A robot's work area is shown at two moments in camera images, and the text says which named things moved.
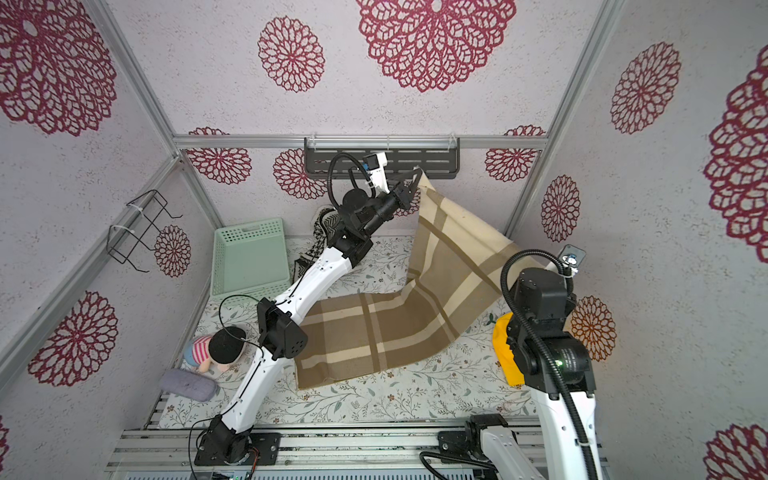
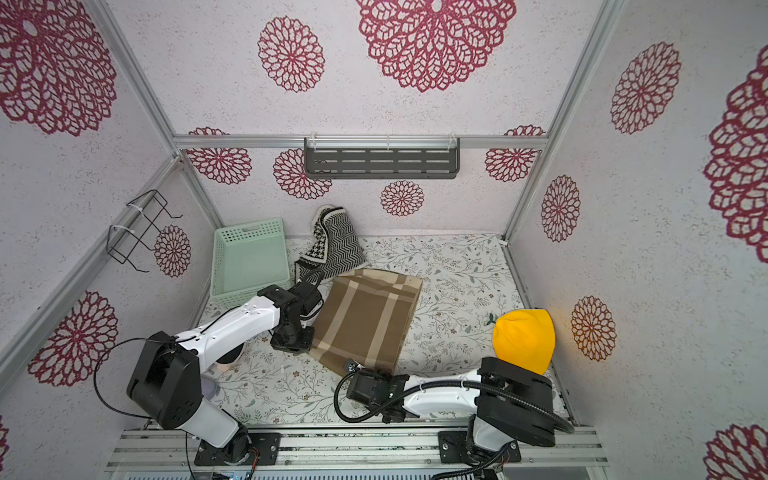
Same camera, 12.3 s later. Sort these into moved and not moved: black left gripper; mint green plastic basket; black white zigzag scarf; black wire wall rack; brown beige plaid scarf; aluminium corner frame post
Moved: black left gripper; brown beige plaid scarf
Not moved: black white zigzag scarf; aluminium corner frame post; mint green plastic basket; black wire wall rack
